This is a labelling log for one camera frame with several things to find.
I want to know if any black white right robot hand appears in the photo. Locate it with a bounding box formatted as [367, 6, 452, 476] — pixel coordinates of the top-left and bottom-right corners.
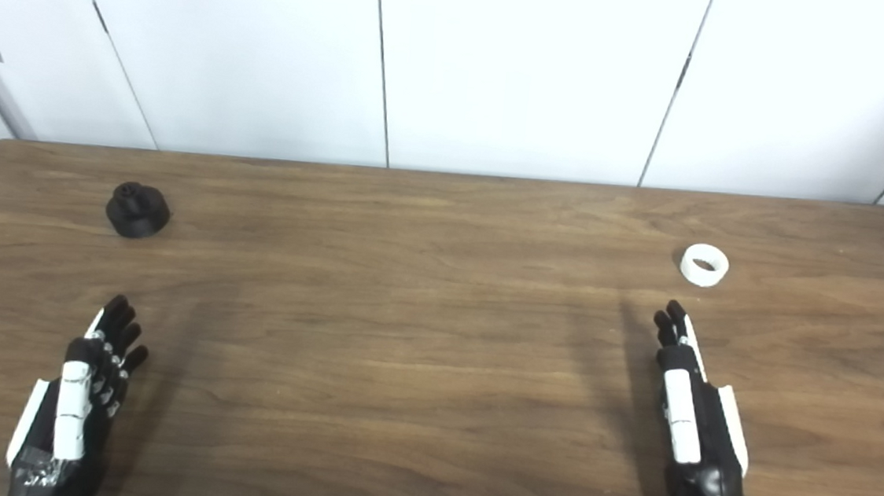
[639, 299, 763, 496]

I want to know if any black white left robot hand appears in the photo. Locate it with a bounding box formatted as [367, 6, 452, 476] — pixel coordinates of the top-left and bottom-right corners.
[3, 288, 153, 496]

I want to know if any white plastic ring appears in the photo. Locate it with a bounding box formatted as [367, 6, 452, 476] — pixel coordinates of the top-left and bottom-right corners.
[679, 243, 731, 289]

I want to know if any round black plastic part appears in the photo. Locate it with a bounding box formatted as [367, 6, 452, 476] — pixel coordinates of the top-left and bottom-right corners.
[104, 181, 174, 242]

